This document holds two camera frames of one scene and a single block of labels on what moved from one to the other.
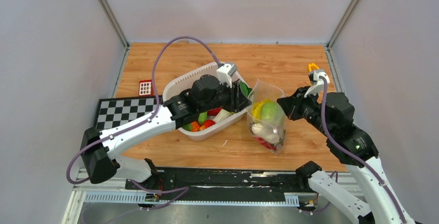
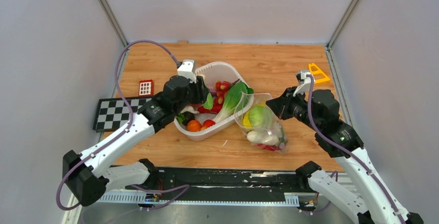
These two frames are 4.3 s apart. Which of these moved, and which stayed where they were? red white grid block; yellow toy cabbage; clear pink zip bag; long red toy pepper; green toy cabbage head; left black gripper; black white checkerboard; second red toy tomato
Moved: green toy cabbage head; left black gripper; clear pink zip bag; yellow toy cabbage
Stayed: long red toy pepper; second red toy tomato; red white grid block; black white checkerboard
